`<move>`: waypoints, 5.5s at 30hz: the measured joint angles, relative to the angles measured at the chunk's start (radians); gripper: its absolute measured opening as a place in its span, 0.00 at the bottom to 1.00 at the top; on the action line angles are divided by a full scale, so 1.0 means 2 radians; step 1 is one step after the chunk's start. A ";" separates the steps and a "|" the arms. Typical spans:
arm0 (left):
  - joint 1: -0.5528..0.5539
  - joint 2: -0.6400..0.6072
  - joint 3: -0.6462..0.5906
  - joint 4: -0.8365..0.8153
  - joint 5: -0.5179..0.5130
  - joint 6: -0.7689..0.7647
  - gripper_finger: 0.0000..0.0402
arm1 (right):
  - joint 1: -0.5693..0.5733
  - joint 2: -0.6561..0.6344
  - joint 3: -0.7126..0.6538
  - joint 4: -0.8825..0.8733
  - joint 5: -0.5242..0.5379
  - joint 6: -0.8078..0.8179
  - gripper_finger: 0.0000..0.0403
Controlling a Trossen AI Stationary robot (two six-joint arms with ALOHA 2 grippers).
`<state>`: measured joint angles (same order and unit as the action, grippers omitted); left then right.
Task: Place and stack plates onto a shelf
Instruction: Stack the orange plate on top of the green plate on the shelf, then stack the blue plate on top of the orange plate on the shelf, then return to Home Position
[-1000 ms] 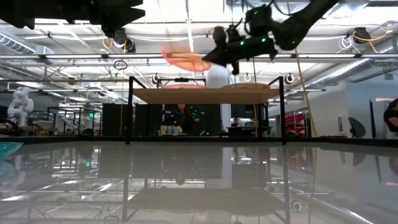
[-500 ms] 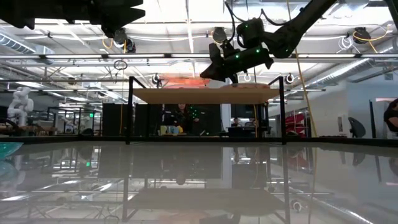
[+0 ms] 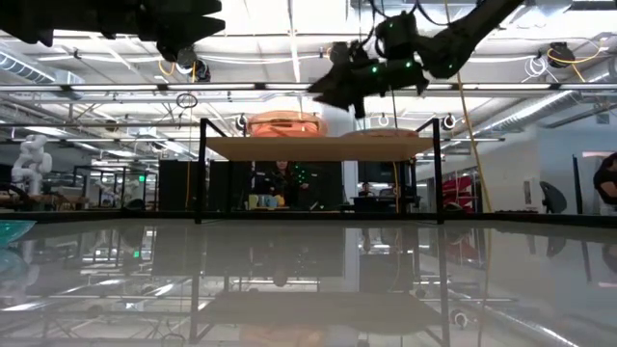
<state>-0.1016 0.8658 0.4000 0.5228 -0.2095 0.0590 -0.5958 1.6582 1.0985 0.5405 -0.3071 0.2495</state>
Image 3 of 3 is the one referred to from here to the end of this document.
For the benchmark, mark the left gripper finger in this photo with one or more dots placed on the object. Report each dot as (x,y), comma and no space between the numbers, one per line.
(205,30)
(207,7)

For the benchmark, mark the orange translucent plastic plate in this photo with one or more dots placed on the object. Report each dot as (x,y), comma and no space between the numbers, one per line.
(381,134)
(284,125)

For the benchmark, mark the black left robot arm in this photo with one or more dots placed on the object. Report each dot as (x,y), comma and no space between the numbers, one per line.
(58,17)

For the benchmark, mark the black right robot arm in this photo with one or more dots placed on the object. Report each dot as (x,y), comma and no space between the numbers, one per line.
(463,38)

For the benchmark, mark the wooden shelf black metal legs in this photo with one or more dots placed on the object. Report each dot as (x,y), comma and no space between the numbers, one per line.
(318,148)

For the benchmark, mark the person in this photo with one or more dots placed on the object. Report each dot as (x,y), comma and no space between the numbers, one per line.
(366,189)
(282,185)
(606,180)

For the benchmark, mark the red object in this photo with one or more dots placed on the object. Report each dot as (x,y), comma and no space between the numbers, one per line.
(458,193)

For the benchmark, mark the pale cup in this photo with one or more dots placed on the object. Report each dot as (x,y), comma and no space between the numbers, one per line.
(253,201)

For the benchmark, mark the white robot figure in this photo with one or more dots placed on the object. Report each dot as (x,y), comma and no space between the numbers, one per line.
(31,164)

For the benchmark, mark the grey office chair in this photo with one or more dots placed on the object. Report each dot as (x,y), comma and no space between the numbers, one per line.
(553,197)

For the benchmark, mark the blue translucent plastic plate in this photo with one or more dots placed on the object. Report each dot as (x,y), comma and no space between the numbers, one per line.
(12,231)

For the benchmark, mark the black aluminium table frame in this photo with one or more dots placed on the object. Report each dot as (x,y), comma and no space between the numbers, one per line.
(313,217)

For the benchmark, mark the silver ventilation duct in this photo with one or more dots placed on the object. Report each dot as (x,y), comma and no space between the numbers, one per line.
(540,113)

